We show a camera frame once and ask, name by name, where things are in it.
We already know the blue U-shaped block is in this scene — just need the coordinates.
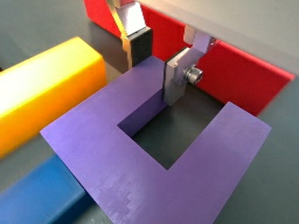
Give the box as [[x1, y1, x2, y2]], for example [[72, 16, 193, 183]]
[[0, 156, 93, 224]]

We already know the yellow long bar block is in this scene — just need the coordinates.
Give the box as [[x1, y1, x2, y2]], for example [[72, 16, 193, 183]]
[[0, 37, 106, 159]]

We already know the purple U-shaped block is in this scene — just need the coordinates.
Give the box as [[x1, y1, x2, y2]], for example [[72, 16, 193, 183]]
[[41, 57, 271, 224]]

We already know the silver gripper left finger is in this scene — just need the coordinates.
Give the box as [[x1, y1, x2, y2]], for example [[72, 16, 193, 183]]
[[106, 0, 153, 68]]

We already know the red puzzle board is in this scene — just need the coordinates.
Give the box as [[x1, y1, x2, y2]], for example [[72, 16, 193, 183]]
[[84, 0, 299, 115]]

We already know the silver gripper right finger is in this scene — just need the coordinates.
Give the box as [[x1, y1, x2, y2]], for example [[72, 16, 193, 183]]
[[162, 26, 212, 106]]

